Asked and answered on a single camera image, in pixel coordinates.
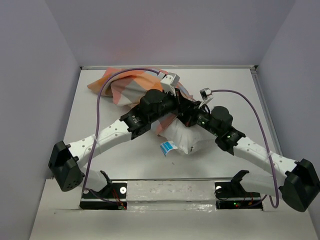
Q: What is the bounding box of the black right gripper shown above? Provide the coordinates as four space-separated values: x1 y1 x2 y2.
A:
180 99 220 137

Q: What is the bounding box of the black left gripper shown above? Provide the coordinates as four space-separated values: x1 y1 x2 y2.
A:
149 88 192 125

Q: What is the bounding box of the colourful checked pillowcase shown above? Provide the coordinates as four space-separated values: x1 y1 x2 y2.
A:
86 66 196 137

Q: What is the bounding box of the white pillow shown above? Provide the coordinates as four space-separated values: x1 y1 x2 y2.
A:
158 118 216 155

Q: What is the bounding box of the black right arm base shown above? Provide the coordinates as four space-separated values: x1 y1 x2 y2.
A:
214 170 263 210

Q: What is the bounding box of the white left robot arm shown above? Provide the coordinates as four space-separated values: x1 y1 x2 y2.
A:
48 89 200 192

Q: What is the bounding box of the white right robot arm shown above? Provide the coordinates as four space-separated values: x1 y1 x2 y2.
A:
178 101 320 212

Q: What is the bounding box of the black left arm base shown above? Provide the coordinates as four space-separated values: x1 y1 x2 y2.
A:
79 170 128 211

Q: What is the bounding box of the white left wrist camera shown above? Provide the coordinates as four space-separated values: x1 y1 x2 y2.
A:
160 72 180 96

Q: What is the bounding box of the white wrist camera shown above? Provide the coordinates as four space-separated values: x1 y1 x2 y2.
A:
160 72 180 96
198 88 213 109

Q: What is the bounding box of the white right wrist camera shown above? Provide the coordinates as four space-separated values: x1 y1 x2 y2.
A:
198 88 213 109

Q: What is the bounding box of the aluminium table edge rail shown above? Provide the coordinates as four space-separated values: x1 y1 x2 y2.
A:
80 65 258 70

